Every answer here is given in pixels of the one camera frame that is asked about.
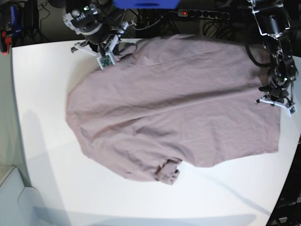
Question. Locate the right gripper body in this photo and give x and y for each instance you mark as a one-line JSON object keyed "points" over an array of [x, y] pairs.
{"points": [[100, 37]]}

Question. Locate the mauve t-shirt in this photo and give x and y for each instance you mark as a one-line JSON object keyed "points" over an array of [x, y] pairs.
{"points": [[173, 100]]}

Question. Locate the red black clamp tool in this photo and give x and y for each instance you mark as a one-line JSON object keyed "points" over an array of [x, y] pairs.
{"points": [[5, 41]]}

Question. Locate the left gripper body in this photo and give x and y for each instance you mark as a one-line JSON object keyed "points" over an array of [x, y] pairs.
{"points": [[280, 96]]}

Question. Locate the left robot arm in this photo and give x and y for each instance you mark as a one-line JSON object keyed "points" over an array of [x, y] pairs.
{"points": [[274, 26]]}

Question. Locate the power strip with red switch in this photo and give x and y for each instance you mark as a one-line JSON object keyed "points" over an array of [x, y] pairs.
{"points": [[203, 14]]}

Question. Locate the blue box overhead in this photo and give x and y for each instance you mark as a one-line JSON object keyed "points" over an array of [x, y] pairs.
{"points": [[146, 4]]}

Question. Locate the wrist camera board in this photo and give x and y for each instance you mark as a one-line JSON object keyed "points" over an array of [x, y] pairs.
{"points": [[291, 110], [108, 60]]}

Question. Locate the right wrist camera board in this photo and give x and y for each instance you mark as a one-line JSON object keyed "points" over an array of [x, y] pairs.
{"points": [[108, 60]]}

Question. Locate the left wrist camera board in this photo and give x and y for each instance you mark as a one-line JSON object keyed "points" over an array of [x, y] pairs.
{"points": [[291, 110]]}

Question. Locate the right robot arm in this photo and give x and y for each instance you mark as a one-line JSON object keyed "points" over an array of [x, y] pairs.
{"points": [[69, 4]]}

